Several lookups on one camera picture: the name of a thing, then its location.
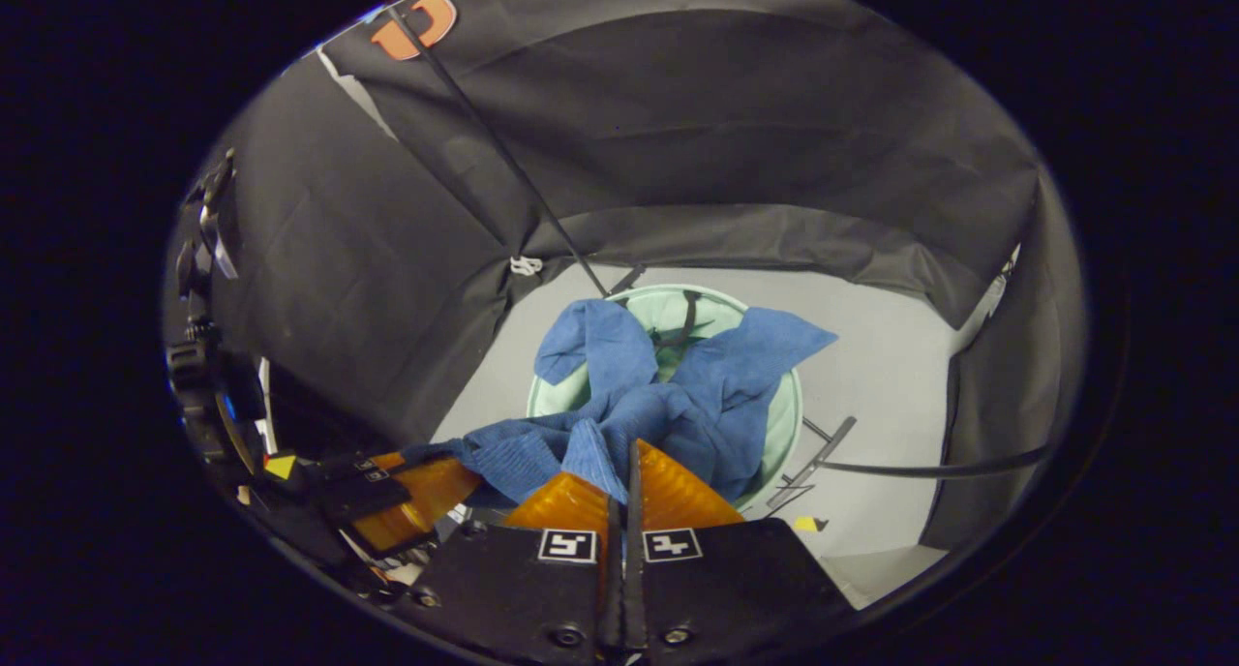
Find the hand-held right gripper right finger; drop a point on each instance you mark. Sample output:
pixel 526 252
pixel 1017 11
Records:
pixel 726 589

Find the yellow floor tape piece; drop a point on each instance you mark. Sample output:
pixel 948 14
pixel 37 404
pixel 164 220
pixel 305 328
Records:
pixel 806 524

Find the small white tie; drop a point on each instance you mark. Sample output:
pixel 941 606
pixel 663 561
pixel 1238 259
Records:
pixel 526 265

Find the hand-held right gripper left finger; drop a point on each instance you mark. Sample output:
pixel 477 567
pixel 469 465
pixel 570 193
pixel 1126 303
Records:
pixel 503 589

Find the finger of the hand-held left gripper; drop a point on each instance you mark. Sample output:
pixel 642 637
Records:
pixel 387 465
pixel 426 501

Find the blue jacket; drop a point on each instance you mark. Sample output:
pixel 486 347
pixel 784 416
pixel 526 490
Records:
pixel 716 395

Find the green laundry hamper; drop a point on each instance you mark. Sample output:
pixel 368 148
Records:
pixel 644 308

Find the black clothes rack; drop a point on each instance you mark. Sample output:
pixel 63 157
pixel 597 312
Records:
pixel 484 129

